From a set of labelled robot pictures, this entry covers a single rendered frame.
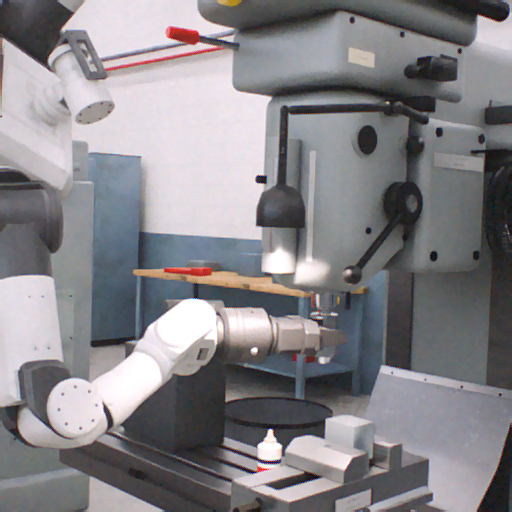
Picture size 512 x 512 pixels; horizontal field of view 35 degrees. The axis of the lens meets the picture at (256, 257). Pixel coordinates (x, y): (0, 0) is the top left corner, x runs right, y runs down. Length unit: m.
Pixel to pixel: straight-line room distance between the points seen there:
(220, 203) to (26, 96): 6.69
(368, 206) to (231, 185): 6.61
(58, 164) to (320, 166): 0.40
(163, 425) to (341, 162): 0.70
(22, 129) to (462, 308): 0.89
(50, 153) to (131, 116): 7.98
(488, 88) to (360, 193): 0.39
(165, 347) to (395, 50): 0.57
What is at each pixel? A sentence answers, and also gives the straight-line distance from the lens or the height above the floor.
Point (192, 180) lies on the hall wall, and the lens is 8.33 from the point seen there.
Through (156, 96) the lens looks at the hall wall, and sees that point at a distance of 8.92.
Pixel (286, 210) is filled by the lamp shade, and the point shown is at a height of 1.44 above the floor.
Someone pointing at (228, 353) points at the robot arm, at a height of 1.21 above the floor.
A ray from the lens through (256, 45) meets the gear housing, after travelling 1.34.
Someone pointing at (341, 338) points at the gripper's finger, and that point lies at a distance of 1.36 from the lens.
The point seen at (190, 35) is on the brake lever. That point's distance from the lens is 1.30.
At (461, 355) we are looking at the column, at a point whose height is 1.17.
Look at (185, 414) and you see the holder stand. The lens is 1.66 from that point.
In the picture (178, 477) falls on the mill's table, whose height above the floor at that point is 0.95.
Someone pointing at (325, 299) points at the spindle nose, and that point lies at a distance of 1.35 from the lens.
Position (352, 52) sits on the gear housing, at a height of 1.67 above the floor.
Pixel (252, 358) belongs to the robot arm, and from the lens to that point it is 1.31.
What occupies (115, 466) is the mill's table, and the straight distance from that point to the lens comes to 1.71.
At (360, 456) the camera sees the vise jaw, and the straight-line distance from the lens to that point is 1.30.
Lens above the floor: 1.43
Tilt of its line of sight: 3 degrees down
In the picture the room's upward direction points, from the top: 2 degrees clockwise
